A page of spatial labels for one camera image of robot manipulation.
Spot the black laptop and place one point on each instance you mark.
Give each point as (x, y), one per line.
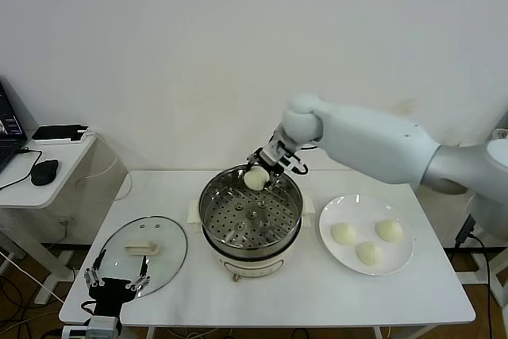
(8, 148)

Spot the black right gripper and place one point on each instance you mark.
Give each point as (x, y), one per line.
(272, 161)

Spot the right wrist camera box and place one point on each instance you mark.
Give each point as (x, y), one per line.
(279, 146)

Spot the black phone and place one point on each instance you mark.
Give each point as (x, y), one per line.
(55, 131)

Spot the white steamed baozi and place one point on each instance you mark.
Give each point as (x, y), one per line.
(343, 233)
(389, 230)
(369, 253)
(255, 180)

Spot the black power adapter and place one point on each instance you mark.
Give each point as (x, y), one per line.
(465, 232)

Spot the steel steamer pot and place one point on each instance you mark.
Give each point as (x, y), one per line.
(222, 220)

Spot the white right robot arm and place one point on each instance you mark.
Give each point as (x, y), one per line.
(377, 136)

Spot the black computer mouse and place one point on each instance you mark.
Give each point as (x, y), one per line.
(44, 172)

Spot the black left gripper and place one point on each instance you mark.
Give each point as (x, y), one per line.
(109, 295)

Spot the white round plate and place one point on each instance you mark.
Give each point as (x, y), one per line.
(357, 212)

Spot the cream electric cooker base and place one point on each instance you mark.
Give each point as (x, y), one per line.
(254, 265)

